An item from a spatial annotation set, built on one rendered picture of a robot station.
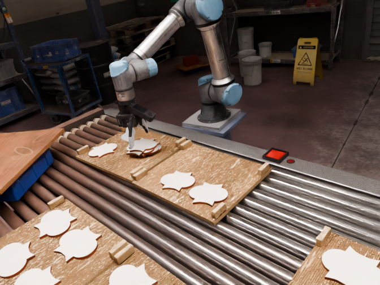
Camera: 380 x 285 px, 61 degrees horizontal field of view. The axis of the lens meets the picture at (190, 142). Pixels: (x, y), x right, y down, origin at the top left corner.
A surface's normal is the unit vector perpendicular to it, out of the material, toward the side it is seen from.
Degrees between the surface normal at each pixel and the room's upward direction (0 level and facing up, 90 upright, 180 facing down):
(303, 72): 78
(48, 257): 0
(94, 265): 0
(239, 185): 0
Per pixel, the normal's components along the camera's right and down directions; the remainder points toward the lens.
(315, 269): -0.14, -0.87
